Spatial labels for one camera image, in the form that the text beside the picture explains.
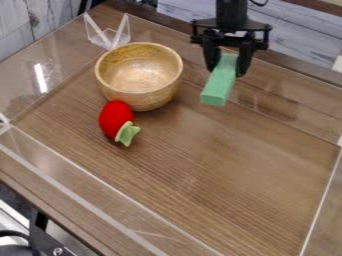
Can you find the black table frame clamp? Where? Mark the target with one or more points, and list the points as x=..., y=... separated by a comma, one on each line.
x=40, y=244

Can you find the red plush strawberry toy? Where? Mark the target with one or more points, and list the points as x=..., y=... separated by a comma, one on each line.
x=116, y=122

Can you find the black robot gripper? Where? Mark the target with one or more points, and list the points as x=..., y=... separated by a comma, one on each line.
x=231, y=29

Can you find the clear acrylic corner bracket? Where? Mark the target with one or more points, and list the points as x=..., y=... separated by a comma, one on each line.
x=107, y=38

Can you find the green rectangular block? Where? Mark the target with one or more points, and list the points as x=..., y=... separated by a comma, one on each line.
x=220, y=81

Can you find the brown wooden bowl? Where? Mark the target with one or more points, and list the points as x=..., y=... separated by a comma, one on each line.
x=140, y=74

